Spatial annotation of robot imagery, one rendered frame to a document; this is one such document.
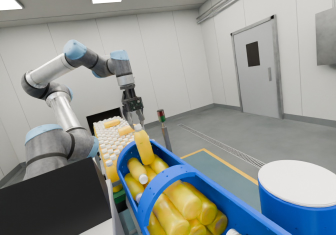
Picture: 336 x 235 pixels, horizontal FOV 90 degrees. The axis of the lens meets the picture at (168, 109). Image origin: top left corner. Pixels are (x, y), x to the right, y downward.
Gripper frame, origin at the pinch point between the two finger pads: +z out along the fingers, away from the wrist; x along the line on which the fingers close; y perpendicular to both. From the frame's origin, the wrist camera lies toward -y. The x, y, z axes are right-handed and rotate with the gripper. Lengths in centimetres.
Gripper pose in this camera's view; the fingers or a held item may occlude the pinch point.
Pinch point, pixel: (137, 125)
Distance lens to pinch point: 84.8
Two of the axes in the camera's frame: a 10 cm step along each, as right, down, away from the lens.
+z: 2.2, 9.6, 2.0
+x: 8.7, -2.8, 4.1
